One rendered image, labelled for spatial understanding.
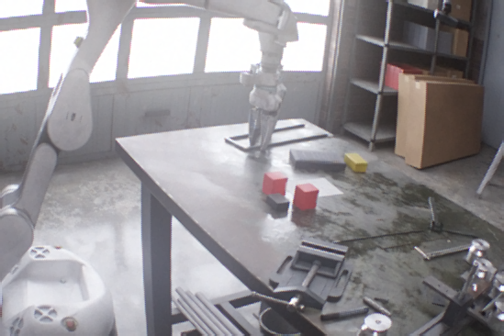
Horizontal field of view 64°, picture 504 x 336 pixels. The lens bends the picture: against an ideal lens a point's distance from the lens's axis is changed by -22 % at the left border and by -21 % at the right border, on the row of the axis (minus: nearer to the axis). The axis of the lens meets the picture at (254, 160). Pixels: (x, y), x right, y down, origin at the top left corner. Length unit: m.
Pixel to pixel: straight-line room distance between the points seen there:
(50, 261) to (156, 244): 0.51
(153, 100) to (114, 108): 0.34
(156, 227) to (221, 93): 2.54
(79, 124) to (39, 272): 0.74
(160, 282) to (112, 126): 2.11
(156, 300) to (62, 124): 0.74
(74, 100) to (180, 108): 2.56
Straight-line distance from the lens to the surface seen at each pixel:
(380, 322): 0.83
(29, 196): 1.51
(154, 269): 1.66
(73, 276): 1.89
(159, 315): 1.81
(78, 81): 1.34
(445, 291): 0.96
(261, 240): 1.09
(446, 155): 4.79
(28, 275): 1.90
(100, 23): 1.36
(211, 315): 1.84
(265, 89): 1.50
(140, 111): 3.71
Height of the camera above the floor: 1.43
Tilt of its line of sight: 22 degrees down
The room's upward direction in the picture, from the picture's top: 7 degrees clockwise
